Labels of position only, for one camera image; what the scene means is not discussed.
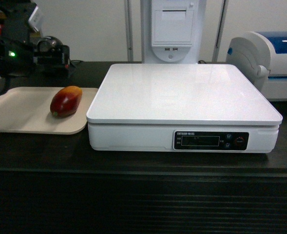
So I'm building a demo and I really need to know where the beige plastic tray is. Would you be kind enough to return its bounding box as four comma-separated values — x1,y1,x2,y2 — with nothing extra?
0,87,98,135

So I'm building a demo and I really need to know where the dark red mango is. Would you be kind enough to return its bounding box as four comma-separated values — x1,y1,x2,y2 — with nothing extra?
50,86,83,117

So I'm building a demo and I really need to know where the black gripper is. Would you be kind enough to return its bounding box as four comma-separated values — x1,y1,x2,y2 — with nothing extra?
34,45,71,73

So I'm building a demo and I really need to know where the white blue label printer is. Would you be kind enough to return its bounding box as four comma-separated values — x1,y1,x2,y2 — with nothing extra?
226,31,287,101

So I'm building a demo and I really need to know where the white checkout scale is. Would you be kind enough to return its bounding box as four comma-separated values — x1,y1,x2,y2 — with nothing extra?
87,64,283,153

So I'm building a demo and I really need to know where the white receipt printer kiosk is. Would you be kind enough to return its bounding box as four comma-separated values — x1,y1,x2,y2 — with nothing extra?
140,0,207,64

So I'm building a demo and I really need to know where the black slatted checkout counter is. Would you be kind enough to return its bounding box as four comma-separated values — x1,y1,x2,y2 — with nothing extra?
0,60,287,234

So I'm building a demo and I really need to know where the black barcode scanner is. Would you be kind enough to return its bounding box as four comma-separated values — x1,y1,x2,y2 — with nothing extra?
37,36,70,77

